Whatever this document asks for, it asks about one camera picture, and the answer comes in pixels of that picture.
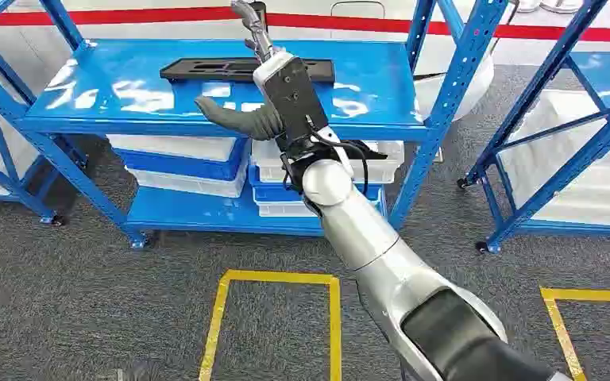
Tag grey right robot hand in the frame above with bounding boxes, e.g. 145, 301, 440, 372
194, 0, 332, 153

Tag black plastic panel part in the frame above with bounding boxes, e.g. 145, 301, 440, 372
159, 56, 336, 84

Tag blue metal shelving rack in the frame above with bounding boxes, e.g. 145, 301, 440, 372
0, 0, 91, 227
15, 0, 512, 249
457, 0, 610, 255

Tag white round object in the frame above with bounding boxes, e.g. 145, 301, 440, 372
414, 51, 496, 123

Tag large white plastic crate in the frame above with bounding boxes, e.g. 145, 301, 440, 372
498, 89, 610, 228

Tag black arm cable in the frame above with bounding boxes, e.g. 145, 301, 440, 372
281, 131, 370, 197

